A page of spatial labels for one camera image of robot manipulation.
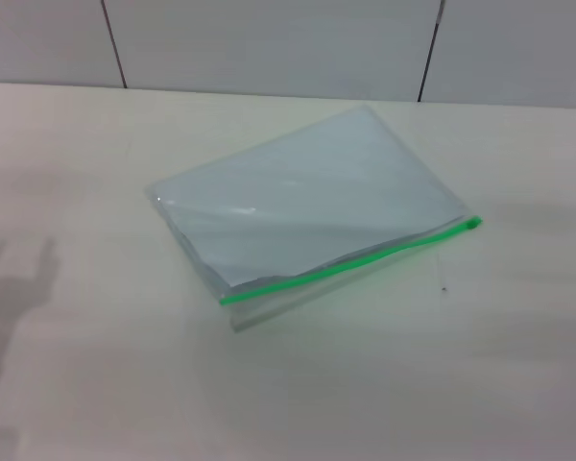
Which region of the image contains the clear green-zipper document bag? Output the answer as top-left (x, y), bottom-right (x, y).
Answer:
top-left (143, 102), bottom-right (485, 334)

